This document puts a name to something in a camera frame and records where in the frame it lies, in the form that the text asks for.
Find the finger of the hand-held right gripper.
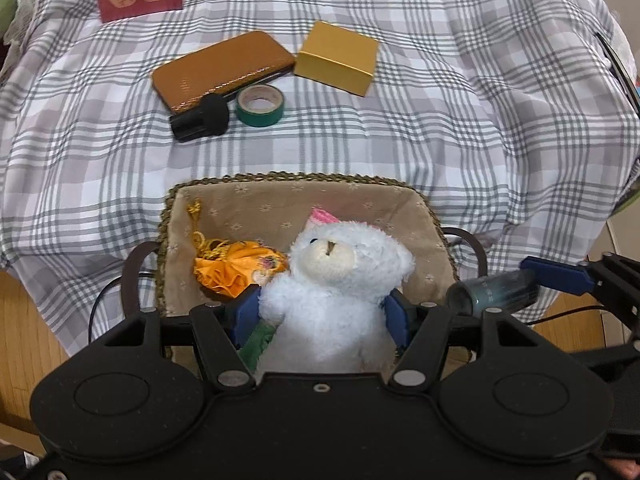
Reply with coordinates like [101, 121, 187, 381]
[520, 252, 640, 347]

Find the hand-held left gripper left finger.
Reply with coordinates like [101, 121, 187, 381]
[96, 284, 264, 394]

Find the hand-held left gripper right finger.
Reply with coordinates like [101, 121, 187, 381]
[382, 287, 540, 394]

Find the green plush toy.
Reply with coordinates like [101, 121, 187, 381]
[237, 320, 279, 374]

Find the orange fabric pouch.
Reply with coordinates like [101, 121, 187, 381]
[187, 198, 290, 303]

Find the teal cosmetic bottle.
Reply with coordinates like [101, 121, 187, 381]
[444, 268, 544, 317]

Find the white plush toy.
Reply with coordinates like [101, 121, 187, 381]
[255, 206, 417, 375]

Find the woven basket with beige liner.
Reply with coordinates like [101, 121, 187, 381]
[122, 172, 489, 362]

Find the grey plaid cloth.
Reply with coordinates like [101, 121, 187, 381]
[0, 0, 640, 357]

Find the green tape roll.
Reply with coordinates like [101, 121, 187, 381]
[234, 84, 286, 129]

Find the black cylinder cap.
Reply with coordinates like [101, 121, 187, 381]
[168, 92, 231, 143]

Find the brown leather case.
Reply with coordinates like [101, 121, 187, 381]
[151, 30, 297, 115]

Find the gold cardboard box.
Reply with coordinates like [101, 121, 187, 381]
[293, 20, 381, 98]

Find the white lace cloth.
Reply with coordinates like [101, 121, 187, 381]
[0, 0, 36, 48]

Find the black cable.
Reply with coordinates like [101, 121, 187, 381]
[88, 270, 156, 343]
[520, 304, 608, 327]

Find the black strap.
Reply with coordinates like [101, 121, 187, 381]
[594, 31, 640, 116]

